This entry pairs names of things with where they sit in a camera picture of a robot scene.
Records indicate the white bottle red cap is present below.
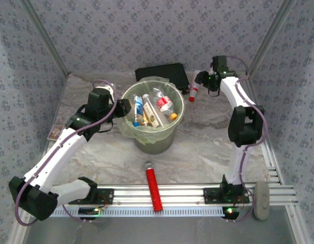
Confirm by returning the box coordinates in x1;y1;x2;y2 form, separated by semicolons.
188;70;202;103

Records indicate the green plastic bin liner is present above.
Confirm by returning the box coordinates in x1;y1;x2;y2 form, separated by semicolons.
117;75;186;145

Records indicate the clear bottle white label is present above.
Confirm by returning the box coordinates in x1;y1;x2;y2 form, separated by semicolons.
142;93;166;128

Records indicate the clear bottle red label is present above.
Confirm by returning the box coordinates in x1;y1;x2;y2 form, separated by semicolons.
156;95;179;121

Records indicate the translucent grey waste bin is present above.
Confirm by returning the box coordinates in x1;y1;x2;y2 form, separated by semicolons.
120;80;185;155

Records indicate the small colourful card pack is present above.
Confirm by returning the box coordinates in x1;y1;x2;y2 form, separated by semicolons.
48;124;65;141

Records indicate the black flat case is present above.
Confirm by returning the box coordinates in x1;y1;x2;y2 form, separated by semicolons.
135;63;191;95

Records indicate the red glitter microphone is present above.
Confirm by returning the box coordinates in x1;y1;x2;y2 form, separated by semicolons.
143;160;164;212

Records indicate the small black controller board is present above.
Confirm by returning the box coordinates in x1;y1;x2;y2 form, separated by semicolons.
78;207;100;217
222;206;240;220

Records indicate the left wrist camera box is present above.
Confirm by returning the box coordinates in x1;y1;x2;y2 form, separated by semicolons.
105;85;116;99

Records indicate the purple cable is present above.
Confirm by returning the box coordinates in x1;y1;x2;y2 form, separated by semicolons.
225;55;269;223
14;79;119;227

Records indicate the aluminium frame post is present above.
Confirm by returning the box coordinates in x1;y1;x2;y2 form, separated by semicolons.
19;0;71;76
246;0;298;77

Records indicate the aluminium rail base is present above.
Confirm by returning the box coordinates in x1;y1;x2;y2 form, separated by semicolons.
19;183;299;207

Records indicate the white slotted cable duct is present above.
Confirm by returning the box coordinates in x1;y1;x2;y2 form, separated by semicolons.
29;206;226;218

